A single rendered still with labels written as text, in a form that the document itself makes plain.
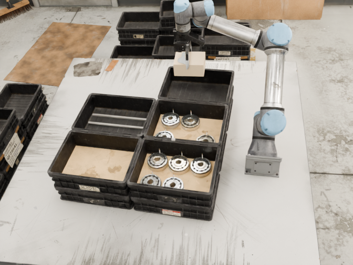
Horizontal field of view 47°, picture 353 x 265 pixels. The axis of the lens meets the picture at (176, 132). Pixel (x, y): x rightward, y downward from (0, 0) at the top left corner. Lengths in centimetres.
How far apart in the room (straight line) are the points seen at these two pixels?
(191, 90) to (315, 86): 167
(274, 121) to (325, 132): 153
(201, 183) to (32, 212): 87
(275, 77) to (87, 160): 103
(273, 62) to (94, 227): 118
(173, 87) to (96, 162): 70
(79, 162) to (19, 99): 140
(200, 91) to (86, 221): 99
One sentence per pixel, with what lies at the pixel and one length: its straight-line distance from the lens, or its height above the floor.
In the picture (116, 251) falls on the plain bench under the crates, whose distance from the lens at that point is 198.
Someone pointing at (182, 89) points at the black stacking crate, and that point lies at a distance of 247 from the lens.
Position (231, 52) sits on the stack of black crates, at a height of 52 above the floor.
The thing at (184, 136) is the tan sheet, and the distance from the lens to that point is 218.
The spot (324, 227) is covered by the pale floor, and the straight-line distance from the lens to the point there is 290.
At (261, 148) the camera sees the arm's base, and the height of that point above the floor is 87.
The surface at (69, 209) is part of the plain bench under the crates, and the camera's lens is 217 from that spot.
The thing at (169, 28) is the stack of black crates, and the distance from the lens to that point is 371.
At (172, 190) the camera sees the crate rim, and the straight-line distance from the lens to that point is 184.
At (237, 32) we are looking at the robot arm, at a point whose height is 125.
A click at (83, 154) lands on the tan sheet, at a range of 220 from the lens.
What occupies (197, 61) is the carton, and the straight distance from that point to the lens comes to 219.
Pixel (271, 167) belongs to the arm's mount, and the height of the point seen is 78.
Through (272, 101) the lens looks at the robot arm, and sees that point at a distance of 199.
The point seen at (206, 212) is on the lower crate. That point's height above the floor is 77.
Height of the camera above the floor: 241
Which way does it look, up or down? 46 degrees down
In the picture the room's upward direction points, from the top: 6 degrees counter-clockwise
